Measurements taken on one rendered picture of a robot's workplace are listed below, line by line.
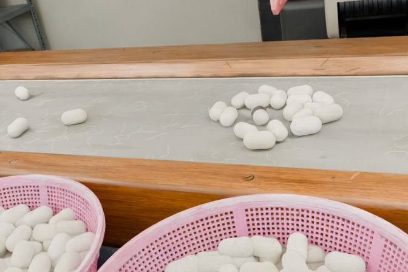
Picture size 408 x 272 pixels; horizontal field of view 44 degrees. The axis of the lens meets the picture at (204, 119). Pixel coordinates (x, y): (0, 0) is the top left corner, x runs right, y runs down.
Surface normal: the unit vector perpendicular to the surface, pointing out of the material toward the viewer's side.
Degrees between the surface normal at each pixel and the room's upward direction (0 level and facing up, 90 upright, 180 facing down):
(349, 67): 45
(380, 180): 0
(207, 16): 90
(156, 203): 90
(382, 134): 0
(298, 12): 90
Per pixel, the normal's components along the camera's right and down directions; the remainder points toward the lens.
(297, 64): -0.36, -0.32
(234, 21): -0.29, 0.44
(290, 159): -0.16, -0.90
